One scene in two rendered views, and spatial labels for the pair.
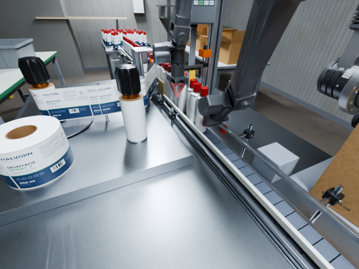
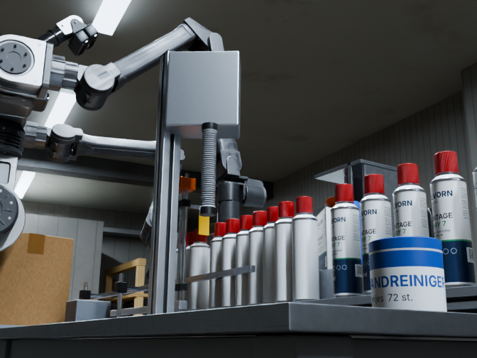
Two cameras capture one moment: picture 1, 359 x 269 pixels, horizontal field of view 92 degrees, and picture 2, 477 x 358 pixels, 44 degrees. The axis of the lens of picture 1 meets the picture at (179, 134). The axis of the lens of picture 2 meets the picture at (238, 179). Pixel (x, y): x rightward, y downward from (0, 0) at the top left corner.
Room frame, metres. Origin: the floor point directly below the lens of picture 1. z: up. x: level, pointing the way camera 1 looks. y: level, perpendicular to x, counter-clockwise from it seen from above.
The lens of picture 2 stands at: (2.25, -0.16, 0.80)
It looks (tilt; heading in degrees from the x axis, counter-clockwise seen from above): 16 degrees up; 172
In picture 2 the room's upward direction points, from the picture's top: 1 degrees clockwise
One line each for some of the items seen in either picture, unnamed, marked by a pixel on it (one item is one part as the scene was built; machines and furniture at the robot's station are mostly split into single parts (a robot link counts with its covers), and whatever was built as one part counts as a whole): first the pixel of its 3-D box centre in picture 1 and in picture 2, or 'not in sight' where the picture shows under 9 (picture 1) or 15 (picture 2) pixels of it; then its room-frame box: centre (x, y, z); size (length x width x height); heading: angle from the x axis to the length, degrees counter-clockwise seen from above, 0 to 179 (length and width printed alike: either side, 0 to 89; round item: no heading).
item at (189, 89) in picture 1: (192, 101); (199, 270); (0.77, -0.06, 0.98); 0.05 x 0.05 x 0.20
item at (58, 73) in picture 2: not in sight; (59, 73); (0.85, -0.43, 1.45); 0.09 x 0.08 x 0.12; 18
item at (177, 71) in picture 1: (177, 70); (228, 216); (0.76, 0.01, 1.12); 0.10 x 0.07 x 0.07; 25
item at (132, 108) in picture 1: (132, 105); not in sight; (0.61, 0.18, 1.03); 0.09 x 0.09 x 0.30
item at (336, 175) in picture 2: (142, 49); (356, 172); (1.14, 0.23, 1.14); 0.14 x 0.11 x 0.01; 25
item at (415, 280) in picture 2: not in sight; (407, 278); (1.70, 0.08, 0.87); 0.07 x 0.07 x 0.07
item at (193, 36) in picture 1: (192, 47); (209, 168); (0.99, -0.06, 1.18); 0.04 x 0.04 x 0.21
